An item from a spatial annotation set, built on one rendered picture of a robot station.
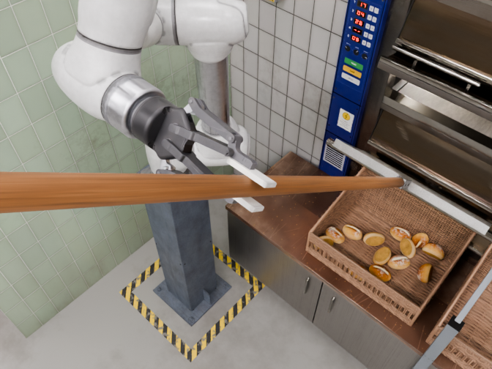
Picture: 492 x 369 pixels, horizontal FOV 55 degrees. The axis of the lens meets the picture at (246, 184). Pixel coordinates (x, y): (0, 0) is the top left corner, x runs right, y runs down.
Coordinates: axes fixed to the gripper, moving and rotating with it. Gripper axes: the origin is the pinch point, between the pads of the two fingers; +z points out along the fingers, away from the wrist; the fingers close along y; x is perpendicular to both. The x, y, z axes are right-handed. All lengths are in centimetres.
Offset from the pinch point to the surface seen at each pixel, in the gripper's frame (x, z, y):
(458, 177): -155, 9, -6
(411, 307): -137, 22, 46
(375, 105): -148, -35, -16
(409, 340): -141, 29, 59
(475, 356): -136, 50, 47
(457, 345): -136, 43, 47
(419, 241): -165, 9, 27
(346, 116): -153, -46, -6
